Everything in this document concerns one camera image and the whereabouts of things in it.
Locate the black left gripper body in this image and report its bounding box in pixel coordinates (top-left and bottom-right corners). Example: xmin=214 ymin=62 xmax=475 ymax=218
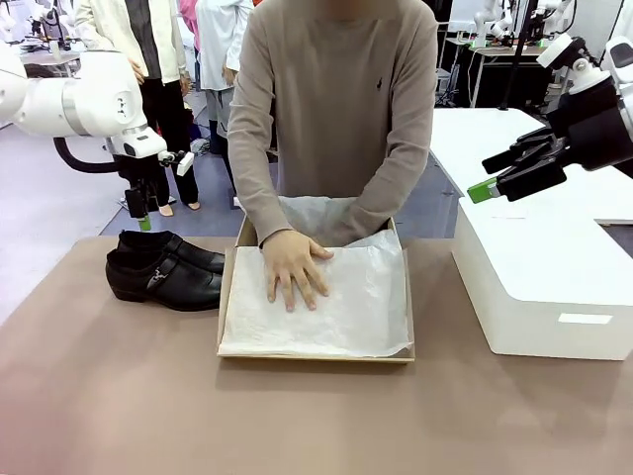
xmin=114 ymin=155 xmax=170 ymax=198

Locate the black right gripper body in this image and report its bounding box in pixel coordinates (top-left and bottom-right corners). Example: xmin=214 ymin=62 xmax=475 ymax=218
xmin=546 ymin=73 xmax=633 ymax=172

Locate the black leather buckle shoe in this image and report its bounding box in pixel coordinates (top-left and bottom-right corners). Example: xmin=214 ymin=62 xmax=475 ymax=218
xmin=117 ymin=230 xmax=226 ymax=276
xmin=104 ymin=240 xmax=224 ymax=313

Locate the brown cardboard shoe box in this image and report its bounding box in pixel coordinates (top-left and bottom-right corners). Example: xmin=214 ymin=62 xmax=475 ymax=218
xmin=216 ymin=215 xmax=416 ymax=366

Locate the white tissue paper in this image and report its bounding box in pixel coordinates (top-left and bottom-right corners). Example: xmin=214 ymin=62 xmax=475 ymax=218
xmin=220 ymin=195 xmax=414 ymax=358

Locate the person's left forearm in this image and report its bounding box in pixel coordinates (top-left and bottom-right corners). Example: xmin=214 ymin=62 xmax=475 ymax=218
xmin=340 ymin=142 xmax=427 ymax=246

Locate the person's right forearm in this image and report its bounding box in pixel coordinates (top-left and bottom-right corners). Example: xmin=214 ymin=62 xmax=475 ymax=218
xmin=227 ymin=123 xmax=294 ymax=247

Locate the person's right hand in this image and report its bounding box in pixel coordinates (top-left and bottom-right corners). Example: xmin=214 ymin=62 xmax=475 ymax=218
xmin=260 ymin=231 xmax=335 ymax=313

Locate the white side table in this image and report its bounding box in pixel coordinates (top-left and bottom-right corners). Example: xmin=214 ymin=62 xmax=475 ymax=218
xmin=429 ymin=107 xmax=633 ymax=224

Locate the colourful clothes pile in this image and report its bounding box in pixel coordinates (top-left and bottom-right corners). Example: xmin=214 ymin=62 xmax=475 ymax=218
xmin=186 ymin=98 xmax=214 ymax=157

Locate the dark background robot table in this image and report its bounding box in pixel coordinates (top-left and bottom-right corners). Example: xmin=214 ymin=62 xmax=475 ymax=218
xmin=439 ymin=42 xmax=553 ymax=109

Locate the black stand pole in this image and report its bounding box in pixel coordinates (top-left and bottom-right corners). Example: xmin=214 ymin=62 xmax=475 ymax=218
xmin=497 ymin=0 xmax=538 ymax=111

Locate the white plastic storage bin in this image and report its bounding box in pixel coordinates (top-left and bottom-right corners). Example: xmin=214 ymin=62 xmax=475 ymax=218
xmin=450 ymin=195 xmax=633 ymax=361

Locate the bystander in cream jacket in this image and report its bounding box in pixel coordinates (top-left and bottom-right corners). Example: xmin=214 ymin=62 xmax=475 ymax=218
xmin=73 ymin=0 xmax=202 ymax=218

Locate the grey background work table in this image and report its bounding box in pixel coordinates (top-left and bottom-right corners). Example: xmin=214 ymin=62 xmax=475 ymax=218
xmin=19 ymin=47 xmax=83 ymax=78

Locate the bystander in white coat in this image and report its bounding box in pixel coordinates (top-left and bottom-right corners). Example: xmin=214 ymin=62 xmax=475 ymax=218
xmin=195 ymin=0 xmax=254 ymax=199

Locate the bystander in pink top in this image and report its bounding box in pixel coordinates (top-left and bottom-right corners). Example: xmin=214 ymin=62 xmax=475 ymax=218
xmin=178 ymin=0 xmax=202 ymax=53

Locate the person in beige sweater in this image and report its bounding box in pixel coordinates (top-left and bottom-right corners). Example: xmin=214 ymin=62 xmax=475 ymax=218
xmin=226 ymin=0 xmax=439 ymax=248

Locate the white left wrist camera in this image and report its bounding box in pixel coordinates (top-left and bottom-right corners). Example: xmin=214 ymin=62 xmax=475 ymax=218
xmin=157 ymin=150 xmax=195 ymax=178

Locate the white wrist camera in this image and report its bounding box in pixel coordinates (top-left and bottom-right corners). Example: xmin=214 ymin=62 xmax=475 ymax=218
xmin=157 ymin=150 xmax=195 ymax=178
xmin=536 ymin=34 xmax=612 ymax=95

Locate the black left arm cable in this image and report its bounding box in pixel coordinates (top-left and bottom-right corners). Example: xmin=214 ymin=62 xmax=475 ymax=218
xmin=52 ymin=137 xmax=125 ymax=174

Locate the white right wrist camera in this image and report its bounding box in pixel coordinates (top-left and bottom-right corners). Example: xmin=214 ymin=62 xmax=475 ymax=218
xmin=536 ymin=34 xmax=612 ymax=95

